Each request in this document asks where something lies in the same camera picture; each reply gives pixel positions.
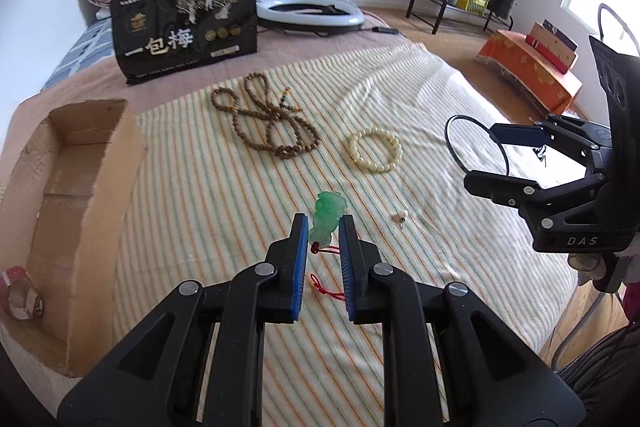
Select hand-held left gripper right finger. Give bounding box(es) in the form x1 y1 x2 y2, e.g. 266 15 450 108
339 215 586 427

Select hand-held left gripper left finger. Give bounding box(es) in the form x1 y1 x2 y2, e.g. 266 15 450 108
57 213 308 427

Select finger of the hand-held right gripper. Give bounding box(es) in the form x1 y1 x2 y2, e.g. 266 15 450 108
464 170 608 233
490 114 611 168

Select green jade pendant red cord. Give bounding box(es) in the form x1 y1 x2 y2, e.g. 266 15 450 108
307 190 351 303

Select black bangle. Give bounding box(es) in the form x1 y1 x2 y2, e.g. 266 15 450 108
445 113 511 178

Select brown wooden bead necklace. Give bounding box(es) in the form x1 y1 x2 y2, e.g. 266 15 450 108
210 73 321 160

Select white bead bracelet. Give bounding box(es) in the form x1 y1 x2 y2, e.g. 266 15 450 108
348 128 403 172

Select cardboard box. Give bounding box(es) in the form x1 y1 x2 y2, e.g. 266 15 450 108
0 98 148 378

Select person's right hand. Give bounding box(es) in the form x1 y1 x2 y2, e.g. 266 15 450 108
569 252 608 288

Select orange cloth covered table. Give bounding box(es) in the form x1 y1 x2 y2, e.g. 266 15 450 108
476 29 583 115

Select red box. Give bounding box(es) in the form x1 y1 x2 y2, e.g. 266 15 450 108
525 34 571 74

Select brown cardboard piece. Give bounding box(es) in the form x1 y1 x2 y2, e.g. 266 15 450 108
530 21 580 70

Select striped cloth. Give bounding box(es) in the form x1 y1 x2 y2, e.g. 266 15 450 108
112 44 581 427

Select person's dark trousers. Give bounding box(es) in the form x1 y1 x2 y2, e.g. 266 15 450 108
555 324 640 413

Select black snack bag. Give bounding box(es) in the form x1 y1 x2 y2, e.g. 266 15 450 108
110 0 259 85

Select red wristwatch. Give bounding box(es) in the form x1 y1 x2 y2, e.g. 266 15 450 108
0 266 45 320

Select blue checked bedsheet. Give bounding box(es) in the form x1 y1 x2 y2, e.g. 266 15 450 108
40 0 341 90

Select grey cable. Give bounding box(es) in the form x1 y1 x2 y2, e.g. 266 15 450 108
550 292 603 370

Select black ring light cable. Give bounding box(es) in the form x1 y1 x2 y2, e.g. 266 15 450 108
320 24 406 38

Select white ring light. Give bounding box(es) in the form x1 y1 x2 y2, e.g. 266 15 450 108
256 0 365 32

